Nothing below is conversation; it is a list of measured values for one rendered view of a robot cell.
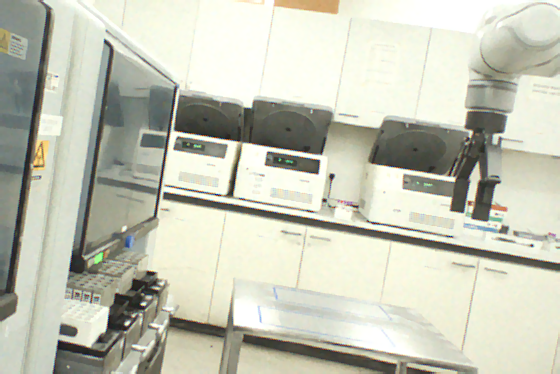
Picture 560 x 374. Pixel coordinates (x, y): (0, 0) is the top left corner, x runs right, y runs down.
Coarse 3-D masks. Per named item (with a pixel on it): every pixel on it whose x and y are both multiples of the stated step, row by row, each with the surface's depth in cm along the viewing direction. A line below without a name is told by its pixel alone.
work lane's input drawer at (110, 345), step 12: (108, 336) 111; (120, 336) 115; (60, 348) 105; (72, 348) 105; (84, 348) 105; (96, 348) 105; (108, 348) 107; (120, 348) 114; (60, 360) 104; (72, 360) 104; (84, 360) 103; (96, 360) 103; (108, 360) 106; (120, 360) 116; (60, 372) 104; (72, 372) 104; (84, 372) 104; (96, 372) 103; (108, 372) 108; (132, 372) 111
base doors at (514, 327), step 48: (192, 240) 340; (240, 240) 336; (288, 240) 331; (336, 240) 328; (384, 240) 326; (192, 288) 341; (336, 288) 329; (384, 288) 325; (432, 288) 321; (480, 288) 317; (528, 288) 314; (480, 336) 318; (528, 336) 315
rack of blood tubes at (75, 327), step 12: (72, 300) 116; (72, 312) 109; (84, 312) 111; (96, 312) 111; (60, 324) 116; (72, 324) 105; (84, 324) 105; (96, 324) 107; (60, 336) 106; (72, 336) 106; (84, 336) 105; (96, 336) 108
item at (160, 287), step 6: (156, 282) 155; (162, 282) 157; (150, 288) 150; (156, 288) 150; (162, 288) 154; (168, 288) 160; (156, 294) 149; (162, 294) 152; (162, 300) 154; (156, 306) 148; (162, 306) 155; (156, 312) 149; (174, 312) 152
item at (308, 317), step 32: (256, 288) 166; (288, 288) 173; (256, 320) 136; (288, 320) 140; (320, 320) 145; (352, 320) 150; (384, 320) 155; (416, 320) 160; (224, 352) 174; (352, 352) 130; (384, 352) 130; (416, 352) 132; (448, 352) 136
